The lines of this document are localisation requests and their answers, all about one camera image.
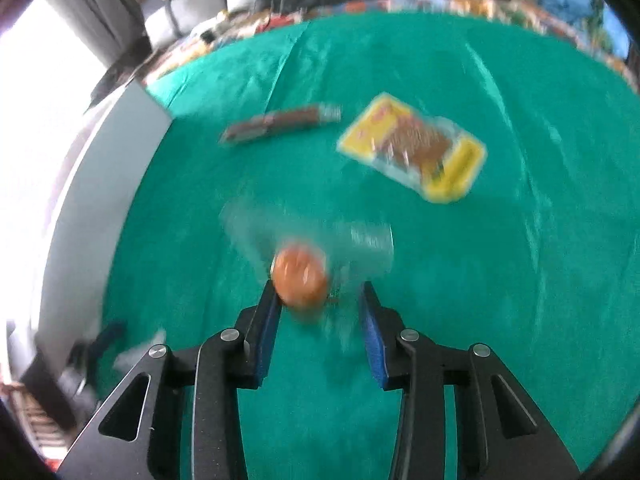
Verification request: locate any yellow snack packet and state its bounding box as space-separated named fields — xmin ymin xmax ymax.
xmin=336 ymin=92 xmax=489 ymax=205

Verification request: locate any bun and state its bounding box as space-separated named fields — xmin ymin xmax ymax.
xmin=219 ymin=199 xmax=397 ymax=348

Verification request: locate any brown snack bar packet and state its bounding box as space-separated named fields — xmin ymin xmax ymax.
xmin=218 ymin=102 xmax=344 ymax=148

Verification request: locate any grey curtain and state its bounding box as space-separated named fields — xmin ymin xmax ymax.
xmin=39 ymin=0 xmax=151 ymax=72

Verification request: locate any printed blanket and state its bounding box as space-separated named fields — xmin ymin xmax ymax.
xmin=140 ymin=0 xmax=640 ymax=92

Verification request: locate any white storage box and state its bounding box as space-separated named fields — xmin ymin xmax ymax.
xmin=36 ymin=80 xmax=174 ymax=363

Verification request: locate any blue cloth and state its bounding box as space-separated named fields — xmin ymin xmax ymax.
xmin=537 ymin=0 xmax=632 ymax=59

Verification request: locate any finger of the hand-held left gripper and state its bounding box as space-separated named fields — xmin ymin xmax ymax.
xmin=86 ymin=321 xmax=127 ymax=363

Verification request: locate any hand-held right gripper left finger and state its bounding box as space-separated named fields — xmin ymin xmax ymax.
xmin=57 ymin=282 xmax=281 ymax=480

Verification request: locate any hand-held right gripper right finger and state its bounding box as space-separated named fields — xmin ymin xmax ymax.
xmin=359 ymin=282 xmax=581 ymax=480

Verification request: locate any grey pillow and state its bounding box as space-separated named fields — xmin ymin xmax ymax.
xmin=134 ymin=0 xmax=229 ymax=52

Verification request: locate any wooden slatted furniture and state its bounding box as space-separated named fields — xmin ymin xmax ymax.
xmin=0 ymin=381 xmax=72 ymax=462

